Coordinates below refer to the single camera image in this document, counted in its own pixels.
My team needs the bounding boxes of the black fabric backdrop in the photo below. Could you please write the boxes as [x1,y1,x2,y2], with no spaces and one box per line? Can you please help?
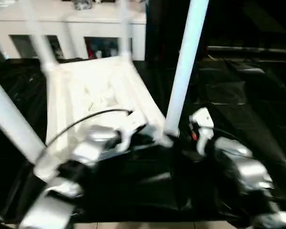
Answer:
[144,0,286,61]

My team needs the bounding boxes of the white plastic table top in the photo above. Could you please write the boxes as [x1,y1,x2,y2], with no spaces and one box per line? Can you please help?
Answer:
[32,55,175,182]

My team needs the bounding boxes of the black mat cloth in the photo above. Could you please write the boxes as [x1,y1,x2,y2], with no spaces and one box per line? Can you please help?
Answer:
[0,56,286,226]

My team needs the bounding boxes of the dark patterned cabinet-top object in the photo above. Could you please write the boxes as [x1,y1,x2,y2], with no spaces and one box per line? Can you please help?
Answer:
[72,0,94,10]

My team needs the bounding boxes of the grey metal rail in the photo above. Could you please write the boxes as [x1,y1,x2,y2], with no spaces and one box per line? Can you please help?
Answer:
[205,44,286,53]

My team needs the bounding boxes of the white glass door cabinet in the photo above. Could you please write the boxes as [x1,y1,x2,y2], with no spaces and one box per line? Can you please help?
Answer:
[0,0,148,62]

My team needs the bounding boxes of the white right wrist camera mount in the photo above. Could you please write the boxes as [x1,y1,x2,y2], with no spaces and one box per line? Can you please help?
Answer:
[189,106,215,156]

